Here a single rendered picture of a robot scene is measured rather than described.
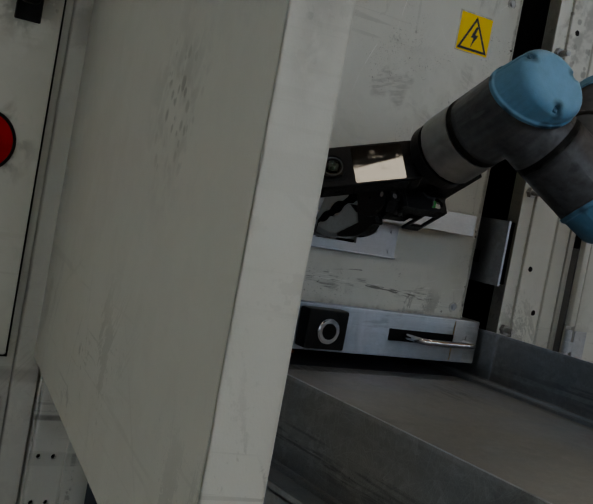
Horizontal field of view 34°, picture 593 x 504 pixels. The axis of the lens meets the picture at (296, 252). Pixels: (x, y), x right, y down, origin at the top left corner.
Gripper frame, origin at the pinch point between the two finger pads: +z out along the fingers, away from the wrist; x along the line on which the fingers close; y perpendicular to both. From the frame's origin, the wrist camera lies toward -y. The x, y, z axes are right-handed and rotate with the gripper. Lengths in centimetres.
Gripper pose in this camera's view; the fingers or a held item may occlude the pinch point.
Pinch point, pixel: (319, 223)
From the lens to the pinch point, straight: 112.9
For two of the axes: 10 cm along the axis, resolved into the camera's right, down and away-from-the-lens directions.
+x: -1.0, -9.3, 3.6
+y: 8.3, 1.2, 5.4
